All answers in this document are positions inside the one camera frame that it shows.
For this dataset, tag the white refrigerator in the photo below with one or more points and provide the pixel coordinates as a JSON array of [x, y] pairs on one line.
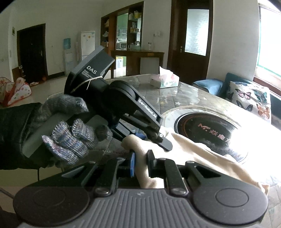
[[87, 43]]

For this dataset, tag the round induction cooktop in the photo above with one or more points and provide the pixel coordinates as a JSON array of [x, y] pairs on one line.
[[209, 127]]

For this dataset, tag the dark teal sofa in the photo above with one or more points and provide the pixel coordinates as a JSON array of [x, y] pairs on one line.
[[219, 88]]

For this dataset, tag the cream knit sweater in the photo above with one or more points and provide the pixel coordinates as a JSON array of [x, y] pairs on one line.
[[185, 150]]

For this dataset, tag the water dispenser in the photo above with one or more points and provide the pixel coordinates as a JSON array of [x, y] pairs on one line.
[[67, 56]]

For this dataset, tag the dark wooden door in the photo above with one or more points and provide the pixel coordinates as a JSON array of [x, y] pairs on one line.
[[190, 39]]

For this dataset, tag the polka dot play tent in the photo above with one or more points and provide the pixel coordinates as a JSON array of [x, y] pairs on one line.
[[12, 92]]

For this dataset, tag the dark entrance door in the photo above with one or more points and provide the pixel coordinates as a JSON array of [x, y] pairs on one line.
[[31, 51]]

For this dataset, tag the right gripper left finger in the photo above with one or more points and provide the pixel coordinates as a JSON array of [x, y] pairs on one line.
[[129, 165]]

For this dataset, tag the grey knit gloved left hand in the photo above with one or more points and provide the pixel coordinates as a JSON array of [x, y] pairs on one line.
[[69, 144]]

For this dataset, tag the green frame window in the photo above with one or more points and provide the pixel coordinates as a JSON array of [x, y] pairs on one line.
[[268, 60]]

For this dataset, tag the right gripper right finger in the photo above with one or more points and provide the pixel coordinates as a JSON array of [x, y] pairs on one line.
[[154, 166]]

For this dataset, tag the butterfly print pillow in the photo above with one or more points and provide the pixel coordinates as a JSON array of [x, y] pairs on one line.
[[251, 97]]

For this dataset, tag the dark wooden shelf cabinet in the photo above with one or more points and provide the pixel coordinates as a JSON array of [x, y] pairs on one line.
[[121, 35]]

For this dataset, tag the tissue box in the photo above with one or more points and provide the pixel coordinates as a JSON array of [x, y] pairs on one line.
[[164, 79]]

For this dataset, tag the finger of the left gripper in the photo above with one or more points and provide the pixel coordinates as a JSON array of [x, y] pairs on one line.
[[160, 140], [123, 131]]

